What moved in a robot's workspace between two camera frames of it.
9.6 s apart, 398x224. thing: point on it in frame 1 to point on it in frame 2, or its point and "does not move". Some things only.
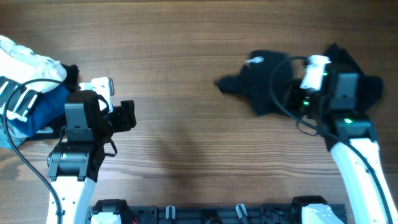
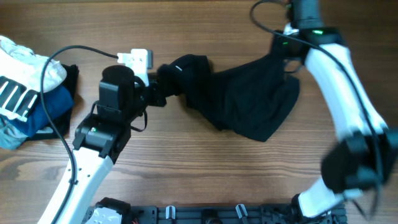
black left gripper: (126, 115) to (160, 99)
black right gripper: (298, 94) to (280, 50)
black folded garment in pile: (71, 78) does not move
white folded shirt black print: (18, 65) does not move
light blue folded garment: (17, 136) does not move
